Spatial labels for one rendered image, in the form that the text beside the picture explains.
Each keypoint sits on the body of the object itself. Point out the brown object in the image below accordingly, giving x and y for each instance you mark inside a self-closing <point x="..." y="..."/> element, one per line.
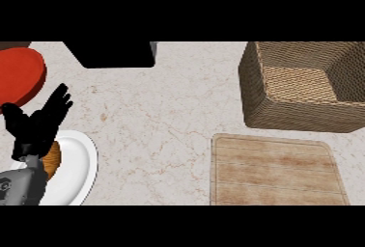
<point x="12" y="44"/>

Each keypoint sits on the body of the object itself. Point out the orange round food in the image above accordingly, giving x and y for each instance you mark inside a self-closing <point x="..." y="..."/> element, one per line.
<point x="52" y="160"/>

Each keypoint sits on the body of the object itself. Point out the white plate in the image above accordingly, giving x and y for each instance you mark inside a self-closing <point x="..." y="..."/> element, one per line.
<point x="71" y="170"/>

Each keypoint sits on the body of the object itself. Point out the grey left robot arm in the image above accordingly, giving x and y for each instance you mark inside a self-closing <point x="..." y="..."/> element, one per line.
<point x="19" y="186"/>

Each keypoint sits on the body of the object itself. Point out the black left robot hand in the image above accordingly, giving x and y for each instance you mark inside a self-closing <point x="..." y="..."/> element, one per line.
<point x="37" y="122"/>

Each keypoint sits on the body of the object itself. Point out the black appliance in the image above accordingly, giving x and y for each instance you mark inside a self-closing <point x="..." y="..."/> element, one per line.
<point x="114" y="54"/>

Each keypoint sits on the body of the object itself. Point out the red round disc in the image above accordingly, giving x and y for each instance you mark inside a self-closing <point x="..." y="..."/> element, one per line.
<point x="16" y="75"/>

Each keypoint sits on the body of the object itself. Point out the wooden cutting board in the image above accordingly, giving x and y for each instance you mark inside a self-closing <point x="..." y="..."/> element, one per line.
<point x="275" y="172"/>

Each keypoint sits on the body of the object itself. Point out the brown wicker basket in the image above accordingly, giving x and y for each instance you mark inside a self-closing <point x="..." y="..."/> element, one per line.
<point x="294" y="93"/>

